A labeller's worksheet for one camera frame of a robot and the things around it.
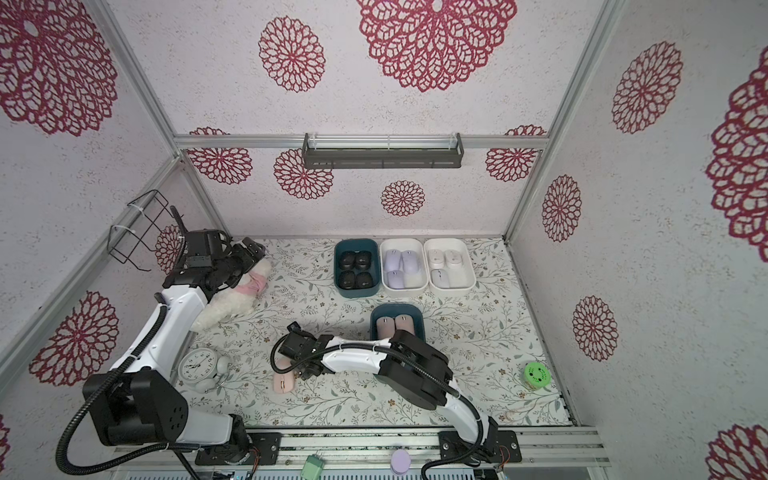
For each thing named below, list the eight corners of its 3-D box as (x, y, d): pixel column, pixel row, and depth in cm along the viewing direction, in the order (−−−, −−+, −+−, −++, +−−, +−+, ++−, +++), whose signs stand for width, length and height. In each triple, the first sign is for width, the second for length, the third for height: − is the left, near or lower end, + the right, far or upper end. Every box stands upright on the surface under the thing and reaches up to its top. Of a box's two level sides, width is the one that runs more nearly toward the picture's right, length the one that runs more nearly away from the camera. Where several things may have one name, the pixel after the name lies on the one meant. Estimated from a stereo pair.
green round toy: (523, 391, 85) (530, 385, 81) (516, 368, 89) (523, 361, 85) (545, 391, 85) (554, 385, 81) (538, 368, 89) (545, 361, 85)
